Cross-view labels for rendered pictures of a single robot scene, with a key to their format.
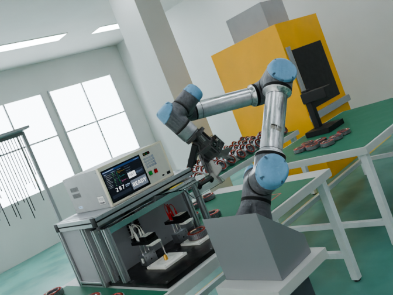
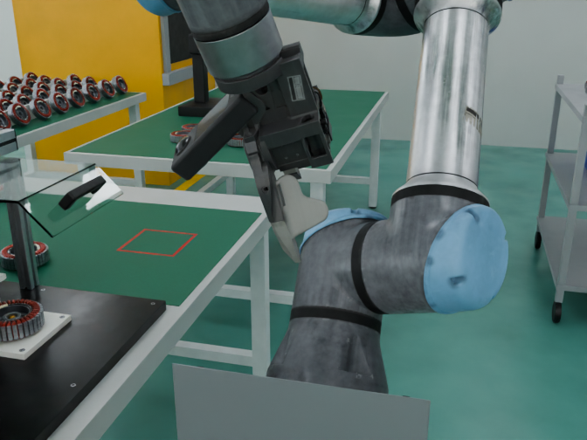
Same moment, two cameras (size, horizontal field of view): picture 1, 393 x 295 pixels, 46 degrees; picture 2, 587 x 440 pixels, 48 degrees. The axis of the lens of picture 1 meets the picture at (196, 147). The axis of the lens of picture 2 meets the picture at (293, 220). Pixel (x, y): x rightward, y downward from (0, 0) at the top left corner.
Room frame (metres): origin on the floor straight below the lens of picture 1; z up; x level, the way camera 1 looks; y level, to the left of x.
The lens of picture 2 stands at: (1.18, 0.31, 1.40)
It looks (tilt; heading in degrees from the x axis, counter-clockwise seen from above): 20 degrees down; 327
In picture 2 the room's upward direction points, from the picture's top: straight up
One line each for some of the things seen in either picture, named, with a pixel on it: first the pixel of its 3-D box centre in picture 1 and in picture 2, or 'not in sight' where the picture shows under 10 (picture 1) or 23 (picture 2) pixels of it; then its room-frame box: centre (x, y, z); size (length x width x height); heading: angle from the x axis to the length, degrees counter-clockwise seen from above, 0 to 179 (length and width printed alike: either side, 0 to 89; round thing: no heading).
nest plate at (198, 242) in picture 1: (199, 237); (14, 331); (2.38, 0.16, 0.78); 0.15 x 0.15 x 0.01; 43
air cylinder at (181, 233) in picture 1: (180, 235); not in sight; (2.49, 0.26, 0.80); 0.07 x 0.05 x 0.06; 133
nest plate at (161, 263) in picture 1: (166, 260); not in sight; (2.21, 0.34, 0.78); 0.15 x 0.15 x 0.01; 43
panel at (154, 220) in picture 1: (144, 226); not in sight; (2.48, 0.43, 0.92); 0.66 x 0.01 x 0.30; 133
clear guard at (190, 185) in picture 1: (188, 188); (10, 191); (2.43, 0.12, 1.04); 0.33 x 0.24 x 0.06; 43
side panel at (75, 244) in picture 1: (82, 257); not in sight; (2.37, 0.76, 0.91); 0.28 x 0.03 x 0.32; 43
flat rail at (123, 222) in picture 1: (153, 205); not in sight; (2.37, 0.32, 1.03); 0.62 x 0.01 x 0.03; 133
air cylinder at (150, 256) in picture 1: (148, 257); not in sight; (2.32, 0.44, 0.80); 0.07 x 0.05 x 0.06; 133
